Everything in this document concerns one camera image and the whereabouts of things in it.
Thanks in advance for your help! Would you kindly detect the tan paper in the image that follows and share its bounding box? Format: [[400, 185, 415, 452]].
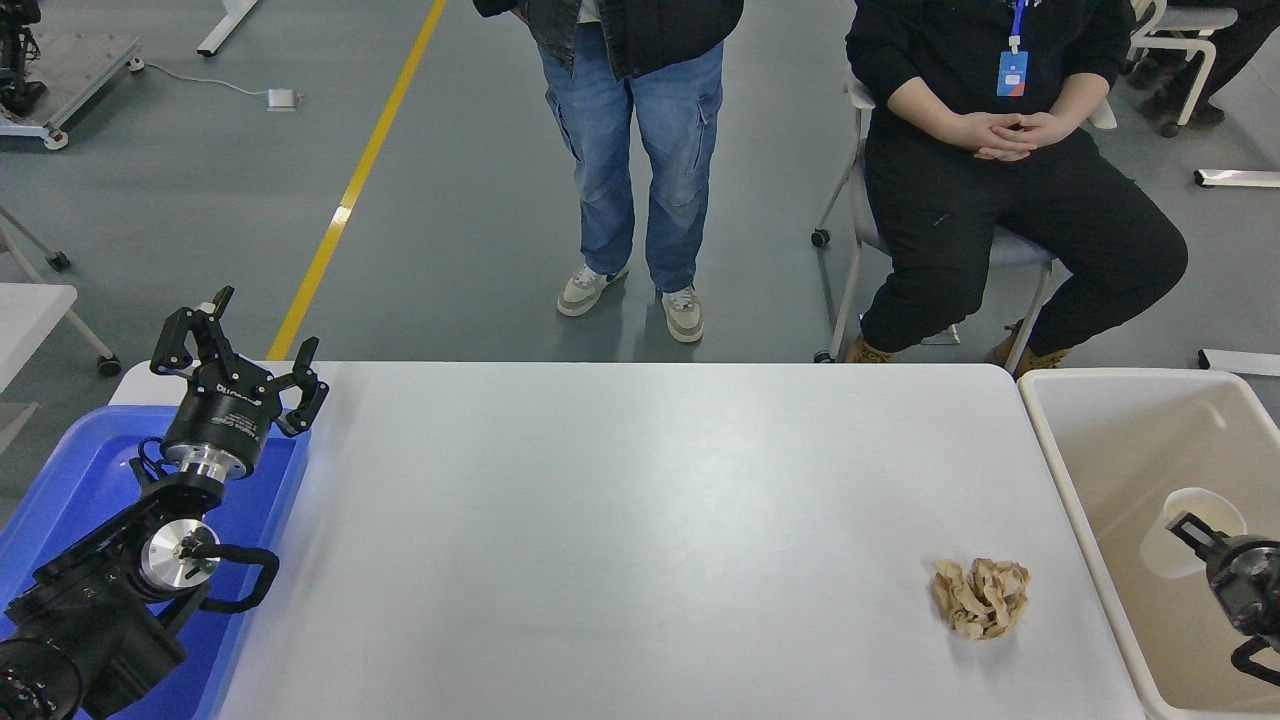
[[933, 557, 1032, 642]]

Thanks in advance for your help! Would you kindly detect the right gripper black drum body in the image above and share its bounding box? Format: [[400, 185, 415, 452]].
[[1204, 534, 1280, 637]]

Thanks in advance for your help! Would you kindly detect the white floor cable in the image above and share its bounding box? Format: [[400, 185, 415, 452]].
[[140, 62, 271, 99]]

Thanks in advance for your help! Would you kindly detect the standing person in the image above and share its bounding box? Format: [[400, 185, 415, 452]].
[[472, 0, 746, 346]]

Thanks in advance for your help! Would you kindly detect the black machine on cart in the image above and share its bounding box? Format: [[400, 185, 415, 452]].
[[0, 0, 47, 117]]

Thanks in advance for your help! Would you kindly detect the white table foot bar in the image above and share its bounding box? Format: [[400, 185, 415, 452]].
[[196, 0, 263, 58]]

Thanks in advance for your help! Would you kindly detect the metal platform cart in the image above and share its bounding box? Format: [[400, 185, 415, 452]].
[[0, 33, 145, 151]]

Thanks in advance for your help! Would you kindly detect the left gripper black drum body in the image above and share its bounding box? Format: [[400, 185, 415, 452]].
[[162, 361, 286, 471]]

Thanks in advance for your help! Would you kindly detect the grey caster leg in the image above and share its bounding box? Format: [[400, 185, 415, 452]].
[[60, 306, 123, 379], [0, 205, 73, 273]]

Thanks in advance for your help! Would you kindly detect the seated person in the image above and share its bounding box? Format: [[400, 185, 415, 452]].
[[845, 0, 1189, 379]]

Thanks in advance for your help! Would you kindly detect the background person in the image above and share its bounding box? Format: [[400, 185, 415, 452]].
[[1130, 0, 1280, 129]]

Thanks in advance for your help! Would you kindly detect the seated person's right hand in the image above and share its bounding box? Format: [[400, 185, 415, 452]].
[[942, 110, 1033, 165]]

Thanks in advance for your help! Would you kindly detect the blue plastic tray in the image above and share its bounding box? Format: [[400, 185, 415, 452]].
[[0, 403, 313, 720]]

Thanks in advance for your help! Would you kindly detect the white side table top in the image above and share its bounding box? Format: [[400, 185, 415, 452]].
[[0, 283, 79, 394]]

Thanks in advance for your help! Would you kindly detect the large pale plastic bin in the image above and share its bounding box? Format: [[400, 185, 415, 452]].
[[1018, 367, 1280, 720]]

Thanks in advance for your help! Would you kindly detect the blue lanyard badge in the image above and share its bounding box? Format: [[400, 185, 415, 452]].
[[996, 0, 1031, 99]]

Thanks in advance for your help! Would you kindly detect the seated person's left hand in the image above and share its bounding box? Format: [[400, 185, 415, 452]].
[[1014, 112, 1088, 156]]

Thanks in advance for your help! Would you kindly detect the white paper cup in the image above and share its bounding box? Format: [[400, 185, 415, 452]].
[[1163, 487, 1249, 578]]

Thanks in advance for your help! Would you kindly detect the white grey office chair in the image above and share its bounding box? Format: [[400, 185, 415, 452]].
[[806, 68, 1119, 373]]

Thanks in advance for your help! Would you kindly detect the white background chair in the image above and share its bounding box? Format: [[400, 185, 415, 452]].
[[1128, 0, 1241, 139]]

